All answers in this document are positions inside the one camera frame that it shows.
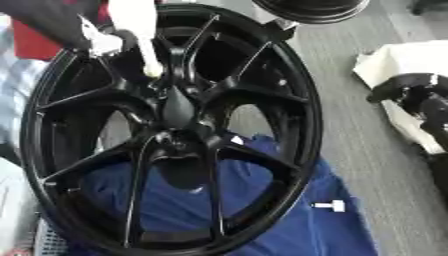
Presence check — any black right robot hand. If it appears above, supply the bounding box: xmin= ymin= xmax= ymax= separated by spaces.
xmin=365 ymin=72 xmax=448 ymax=152

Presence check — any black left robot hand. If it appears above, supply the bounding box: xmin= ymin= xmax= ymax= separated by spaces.
xmin=101 ymin=29 xmax=156 ymax=85

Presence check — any black spoked wheel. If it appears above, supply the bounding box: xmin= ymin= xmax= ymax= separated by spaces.
xmin=17 ymin=3 xmax=324 ymax=256

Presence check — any black round wheel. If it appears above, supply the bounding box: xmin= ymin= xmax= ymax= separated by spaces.
xmin=250 ymin=0 xmax=373 ymax=25

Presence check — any red fabric item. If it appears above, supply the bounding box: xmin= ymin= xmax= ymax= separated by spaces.
xmin=8 ymin=0 xmax=114 ymax=62

